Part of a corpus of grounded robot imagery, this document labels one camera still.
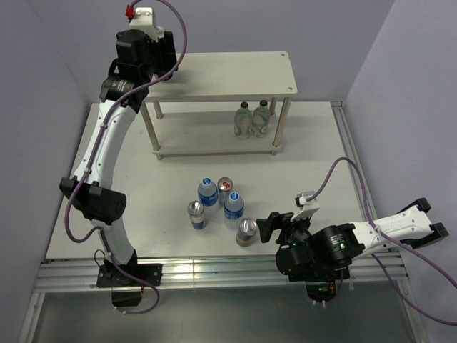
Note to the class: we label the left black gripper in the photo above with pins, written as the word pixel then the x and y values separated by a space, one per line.
pixel 167 61

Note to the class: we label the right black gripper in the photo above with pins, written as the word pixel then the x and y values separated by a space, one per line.
pixel 278 221

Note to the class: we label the black yellow can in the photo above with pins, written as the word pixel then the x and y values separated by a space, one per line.
pixel 246 233

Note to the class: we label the blue label water bottle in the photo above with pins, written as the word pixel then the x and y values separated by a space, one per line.
pixel 234 207
pixel 208 192

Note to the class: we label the red tab silver can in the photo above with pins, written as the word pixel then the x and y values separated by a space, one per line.
pixel 225 187

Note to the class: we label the blue silver energy can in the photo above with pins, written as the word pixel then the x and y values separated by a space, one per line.
pixel 196 214

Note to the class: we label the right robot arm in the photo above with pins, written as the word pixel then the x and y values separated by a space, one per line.
pixel 325 255

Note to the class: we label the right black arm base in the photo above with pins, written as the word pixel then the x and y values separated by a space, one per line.
pixel 322 293

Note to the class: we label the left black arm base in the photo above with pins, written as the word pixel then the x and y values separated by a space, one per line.
pixel 127 288

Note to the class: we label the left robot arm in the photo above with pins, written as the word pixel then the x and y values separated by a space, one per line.
pixel 140 60

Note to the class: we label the beige two-tier shelf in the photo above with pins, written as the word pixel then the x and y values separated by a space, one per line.
pixel 193 113

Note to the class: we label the left clear glass bottle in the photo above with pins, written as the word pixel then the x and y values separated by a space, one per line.
pixel 243 121

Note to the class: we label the clear glass bottle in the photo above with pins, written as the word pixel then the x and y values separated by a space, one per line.
pixel 261 120
pixel 243 121

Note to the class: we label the right clear glass bottle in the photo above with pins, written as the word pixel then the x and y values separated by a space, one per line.
pixel 261 120

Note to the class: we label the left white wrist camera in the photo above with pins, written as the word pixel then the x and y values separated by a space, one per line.
pixel 144 19

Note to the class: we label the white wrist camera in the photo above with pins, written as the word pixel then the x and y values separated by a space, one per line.
pixel 307 205
pixel 144 19

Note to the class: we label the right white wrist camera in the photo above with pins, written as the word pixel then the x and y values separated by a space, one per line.
pixel 307 205

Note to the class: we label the aluminium front rail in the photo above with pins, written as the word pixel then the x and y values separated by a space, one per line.
pixel 215 300

